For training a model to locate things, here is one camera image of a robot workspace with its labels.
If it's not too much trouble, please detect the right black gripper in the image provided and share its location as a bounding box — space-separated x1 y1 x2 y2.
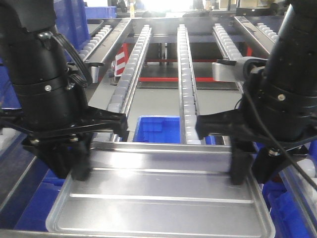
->
196 109 317 185

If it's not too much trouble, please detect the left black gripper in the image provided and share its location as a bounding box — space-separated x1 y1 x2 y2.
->
21 105 129 181

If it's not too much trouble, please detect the silver metal tray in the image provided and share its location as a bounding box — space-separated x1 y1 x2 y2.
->
46 142 275 238

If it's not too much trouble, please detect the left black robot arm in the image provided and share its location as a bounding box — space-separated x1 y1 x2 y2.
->
0 0 127 181

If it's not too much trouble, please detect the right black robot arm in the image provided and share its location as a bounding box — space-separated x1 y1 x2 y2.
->
196 0 317 185

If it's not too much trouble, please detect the dark tray far left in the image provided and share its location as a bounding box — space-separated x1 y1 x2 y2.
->
87 19 104 36

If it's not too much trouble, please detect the blue bin lower left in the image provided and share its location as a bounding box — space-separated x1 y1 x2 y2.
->
14 170 65 232

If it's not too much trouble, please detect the blue bin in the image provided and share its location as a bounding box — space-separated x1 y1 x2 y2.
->
133 116 181 144
262 181 313 238
14 170 65 232

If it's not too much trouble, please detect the blue bin lower right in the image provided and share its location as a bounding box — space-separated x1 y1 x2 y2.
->
262 181 313 238

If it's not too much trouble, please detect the centre-left white roller track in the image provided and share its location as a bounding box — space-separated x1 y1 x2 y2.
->
107 25 152 115

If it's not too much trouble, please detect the centre white roller track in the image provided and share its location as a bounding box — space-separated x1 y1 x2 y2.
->
177 24 202 145

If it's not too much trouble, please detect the blue bin lower centre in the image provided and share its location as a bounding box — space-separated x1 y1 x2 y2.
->
133 116 181 144

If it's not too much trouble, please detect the red white striped barrier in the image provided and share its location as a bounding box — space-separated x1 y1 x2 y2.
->
112 43 129 77

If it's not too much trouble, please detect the centre-right white roller track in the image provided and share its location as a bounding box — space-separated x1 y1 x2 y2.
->
213 23 243 60

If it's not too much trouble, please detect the left white roller track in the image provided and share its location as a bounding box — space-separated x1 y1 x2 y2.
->
79 25 112 61

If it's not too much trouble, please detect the far right white roller track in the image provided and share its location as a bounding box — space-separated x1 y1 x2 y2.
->
257 22 279 42

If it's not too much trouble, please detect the large blue crate upper left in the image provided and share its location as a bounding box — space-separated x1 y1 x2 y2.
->
53 0 91 52

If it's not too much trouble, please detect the blue crate far background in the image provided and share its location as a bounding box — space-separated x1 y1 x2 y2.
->
85 6 116 19

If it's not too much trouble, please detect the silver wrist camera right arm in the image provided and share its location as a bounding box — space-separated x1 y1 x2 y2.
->
212 57 267 82

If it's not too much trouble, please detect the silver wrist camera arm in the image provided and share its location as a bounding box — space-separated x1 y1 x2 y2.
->
86 62 105 83
212 57 267 82

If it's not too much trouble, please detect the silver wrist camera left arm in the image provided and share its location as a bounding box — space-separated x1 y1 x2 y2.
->
86 62 105 83

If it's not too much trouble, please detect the red floor frame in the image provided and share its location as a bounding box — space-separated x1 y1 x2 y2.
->
121 44 253 83

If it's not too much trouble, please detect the left metal divider rail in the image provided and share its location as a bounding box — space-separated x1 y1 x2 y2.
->
85 18 132 64

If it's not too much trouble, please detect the metal divider rail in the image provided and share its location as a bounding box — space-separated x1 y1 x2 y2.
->
85 18 132 64
233 16 274 58

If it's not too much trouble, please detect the right metal divider rail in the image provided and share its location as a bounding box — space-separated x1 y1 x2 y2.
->
233 16 274 58

